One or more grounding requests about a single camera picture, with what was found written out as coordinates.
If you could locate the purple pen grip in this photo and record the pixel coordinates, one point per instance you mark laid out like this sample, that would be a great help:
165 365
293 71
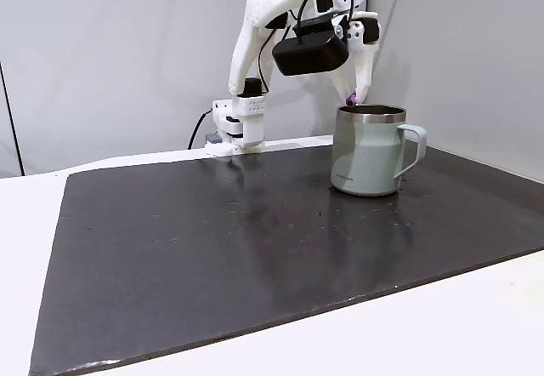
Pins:
351 100

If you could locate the pale green steel-rimmed mug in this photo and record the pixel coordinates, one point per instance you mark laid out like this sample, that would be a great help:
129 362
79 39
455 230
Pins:
365 159

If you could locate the grey plug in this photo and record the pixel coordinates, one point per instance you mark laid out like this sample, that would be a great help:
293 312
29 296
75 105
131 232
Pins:
213 138

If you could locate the black table mat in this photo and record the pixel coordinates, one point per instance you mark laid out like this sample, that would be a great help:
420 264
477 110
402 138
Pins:
255 244

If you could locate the black oval camera box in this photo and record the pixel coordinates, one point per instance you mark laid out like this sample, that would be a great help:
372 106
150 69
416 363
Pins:
310 55

